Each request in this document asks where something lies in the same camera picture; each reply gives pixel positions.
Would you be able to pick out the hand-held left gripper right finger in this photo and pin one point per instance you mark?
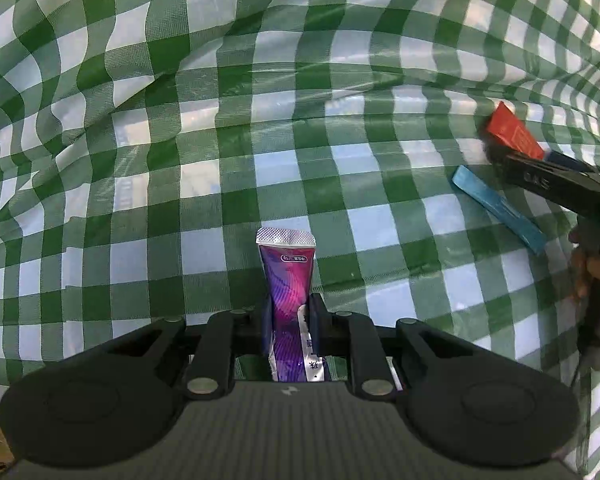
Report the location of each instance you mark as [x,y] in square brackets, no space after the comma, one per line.
[322,325]

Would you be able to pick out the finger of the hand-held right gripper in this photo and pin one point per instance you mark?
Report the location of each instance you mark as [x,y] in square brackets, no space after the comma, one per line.
[567,161]
[555,185]

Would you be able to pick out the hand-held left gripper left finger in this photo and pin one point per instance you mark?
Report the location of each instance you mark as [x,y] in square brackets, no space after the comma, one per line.
[252,322]

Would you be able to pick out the purple stick packet silver ends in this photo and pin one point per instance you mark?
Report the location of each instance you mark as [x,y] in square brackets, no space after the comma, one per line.
[287,290]

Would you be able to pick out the plain red snack packet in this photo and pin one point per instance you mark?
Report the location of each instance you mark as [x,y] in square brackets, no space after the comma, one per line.
[512,132]

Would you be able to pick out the light blue stick packet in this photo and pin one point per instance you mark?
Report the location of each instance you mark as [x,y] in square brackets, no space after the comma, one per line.
[500,207]

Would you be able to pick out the green checked blanket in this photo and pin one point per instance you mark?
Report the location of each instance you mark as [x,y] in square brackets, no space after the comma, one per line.
[230,135]

